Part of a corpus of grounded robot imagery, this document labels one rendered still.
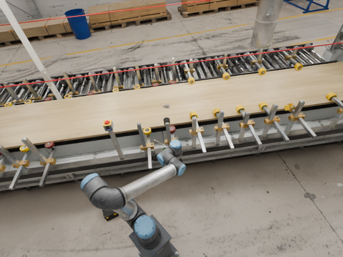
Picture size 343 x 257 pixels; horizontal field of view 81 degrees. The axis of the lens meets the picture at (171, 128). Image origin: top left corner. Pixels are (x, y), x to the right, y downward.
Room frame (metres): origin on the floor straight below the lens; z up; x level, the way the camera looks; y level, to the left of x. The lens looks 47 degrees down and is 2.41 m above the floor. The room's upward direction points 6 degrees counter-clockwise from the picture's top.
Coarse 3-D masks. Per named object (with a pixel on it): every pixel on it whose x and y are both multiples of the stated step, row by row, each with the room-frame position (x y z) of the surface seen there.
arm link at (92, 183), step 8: (88, 176) 0.61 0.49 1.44; (96, 176) 0.62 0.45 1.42; (80, 184) 0.59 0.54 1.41; (88, 184) 0.57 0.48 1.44; (96, 184) 0.56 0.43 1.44; (104, 184) 0.57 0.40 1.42; (88, 192) 0.53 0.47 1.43; (128, 208) 0.60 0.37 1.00; (136, 208) 0.64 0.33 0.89; (120, 216) 0.60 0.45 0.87; (128, 216) 0.58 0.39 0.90; (136, 216) 0.59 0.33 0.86
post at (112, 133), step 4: (112, 132) 1.25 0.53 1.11; (112, 136) 1.25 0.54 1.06; (112, 140) 1.25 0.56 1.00; (116, 140) 1.27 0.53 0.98; (116, 144) 1.25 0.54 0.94; (116, 148) 1.25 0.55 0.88; (120, 148) 1.28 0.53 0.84; (120, 152) 1.25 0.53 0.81; (120, 156) 1.25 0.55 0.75; (124, 156) 1.28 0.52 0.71
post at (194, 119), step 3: (192, 117) 1.32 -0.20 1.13; (195, 117) 1.32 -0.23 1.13; (192, 120) 1.29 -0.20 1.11; (195, 120) 1.29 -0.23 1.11; (192, 123) 1.29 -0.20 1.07; (195, 123) 1.29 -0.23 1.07; (192, 126) 1.29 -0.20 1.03; (195, 126) 1.29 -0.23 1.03; (192, 129) 1.29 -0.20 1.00; (195, 129) 1.29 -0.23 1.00; (195, 135) 1.29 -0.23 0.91; (192, 138) 1.29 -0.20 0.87; (195, 138) 1.29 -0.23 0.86; (192, 141) 1.29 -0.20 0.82; (195, 141) 1.29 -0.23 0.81; (192, 144) 1.29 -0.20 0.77; (195, 144) 1.29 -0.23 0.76; (192, 147) 1.29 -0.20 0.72
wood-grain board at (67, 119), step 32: (96, 96) 2.11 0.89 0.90; (128, 96) 2.04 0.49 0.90; (160, 96) 1.97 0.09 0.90; (192, 96) 1.91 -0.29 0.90; (224, 96) 1.84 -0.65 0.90; (256, 96) 1.78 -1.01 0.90; (288, 96) 1.72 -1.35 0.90; (320, 96) 1.67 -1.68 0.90; (0, 128) 1.70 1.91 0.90; (32, 128) 1.64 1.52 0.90; (64, 128) 1.59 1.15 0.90; (96, 128) 1.54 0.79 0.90; (128, 128) 1.49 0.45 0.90
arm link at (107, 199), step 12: (168, 168) 0.74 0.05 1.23; (180, 168) 0.76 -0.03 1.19; (144, 180) 0.62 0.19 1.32; (156, 180) 0.64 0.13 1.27; (96, 192) 0.51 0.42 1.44; (108, 192) 0.51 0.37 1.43; (120, 192) 0.52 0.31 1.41; (132, 192) 0.54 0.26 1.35; (96, 204) 0.46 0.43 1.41; (108, 204) 0.46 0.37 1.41; (120, 204) 0.46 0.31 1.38
